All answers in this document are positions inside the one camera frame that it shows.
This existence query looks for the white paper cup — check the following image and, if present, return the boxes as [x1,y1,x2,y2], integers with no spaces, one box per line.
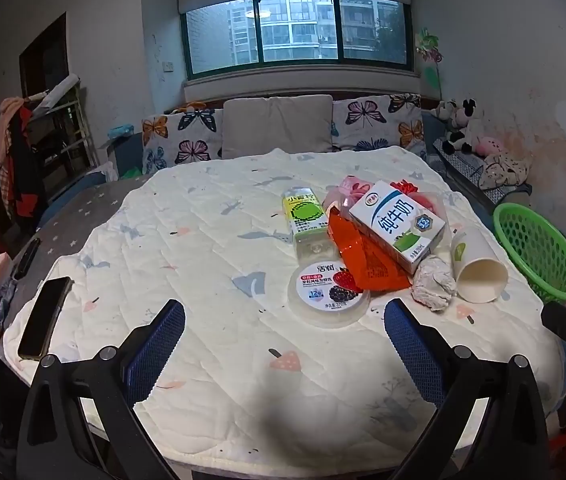
[450,225,510,304]

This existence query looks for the black smartphone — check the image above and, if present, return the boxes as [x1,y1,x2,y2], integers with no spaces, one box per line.
[18,276,74,361]

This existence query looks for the orange plastic wrapper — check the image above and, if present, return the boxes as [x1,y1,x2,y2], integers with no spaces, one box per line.
[328,207,412,292]

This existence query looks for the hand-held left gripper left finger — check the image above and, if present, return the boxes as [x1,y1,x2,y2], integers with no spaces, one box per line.
[15,299,187,480]

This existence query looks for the grey star bed sheet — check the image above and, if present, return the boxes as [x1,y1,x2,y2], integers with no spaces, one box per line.
[0,172,144,361]

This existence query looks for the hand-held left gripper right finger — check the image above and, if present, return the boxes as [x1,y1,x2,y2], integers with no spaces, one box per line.
[384,298,550,480]

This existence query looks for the colourful pinwheel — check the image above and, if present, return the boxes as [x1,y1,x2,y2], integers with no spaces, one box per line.
[415,27,444,88]

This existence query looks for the black eared mouse plush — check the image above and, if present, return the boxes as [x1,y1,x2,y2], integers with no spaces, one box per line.
[455,99,484,132]

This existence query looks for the grey pillow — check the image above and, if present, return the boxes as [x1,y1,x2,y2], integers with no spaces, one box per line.
[222,95,334,160]

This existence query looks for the white paper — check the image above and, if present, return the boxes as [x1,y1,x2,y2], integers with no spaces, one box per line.
[45,74,81,111]
[411,255,458,312]

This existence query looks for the white quilted printed blanket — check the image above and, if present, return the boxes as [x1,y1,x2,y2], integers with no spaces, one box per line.
[0,146,566,471]

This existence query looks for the patterned blue bench mat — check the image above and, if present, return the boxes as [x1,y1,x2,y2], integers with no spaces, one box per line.
[433,137,534,201]

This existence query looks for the spotted beige cloth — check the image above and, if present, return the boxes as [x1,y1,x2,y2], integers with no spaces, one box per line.
[478,152,528,191]

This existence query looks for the black white cow plush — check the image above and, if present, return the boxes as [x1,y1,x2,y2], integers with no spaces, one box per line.
[442,127,474,156]

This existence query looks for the green framed window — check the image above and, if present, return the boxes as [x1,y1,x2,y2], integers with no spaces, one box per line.
[181,0,412,80]

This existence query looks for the clear juice bottle green label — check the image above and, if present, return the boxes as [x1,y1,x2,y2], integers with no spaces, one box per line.
[281,186,336,261]

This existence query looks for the black remote control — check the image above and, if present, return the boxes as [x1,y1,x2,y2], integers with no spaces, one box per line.
[12,237,42,281]

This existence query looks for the pink snack package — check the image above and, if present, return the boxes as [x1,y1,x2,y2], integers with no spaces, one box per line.
[324,175,376,221]

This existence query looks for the pink plush toy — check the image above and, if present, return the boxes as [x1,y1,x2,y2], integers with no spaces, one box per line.
[473,136,506,157]

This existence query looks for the butterfly print pillow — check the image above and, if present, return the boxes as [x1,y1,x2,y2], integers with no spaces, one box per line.
[141,108,224,176]
[332,93,426,158]

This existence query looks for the white milk carton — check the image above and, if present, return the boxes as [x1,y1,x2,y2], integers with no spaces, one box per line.
[348,181,448,276]

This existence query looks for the round yogurt lid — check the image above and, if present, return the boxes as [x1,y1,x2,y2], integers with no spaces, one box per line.
[288,259,371,329]

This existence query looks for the hanging clothes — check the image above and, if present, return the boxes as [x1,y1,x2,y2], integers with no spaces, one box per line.
[0,97,46,233]

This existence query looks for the green plastic basket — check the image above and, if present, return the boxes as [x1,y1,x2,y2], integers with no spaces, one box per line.
[493,202,566,303]

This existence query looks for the rolled white paper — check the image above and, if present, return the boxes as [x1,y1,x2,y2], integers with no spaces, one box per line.
[45,74,81,111]

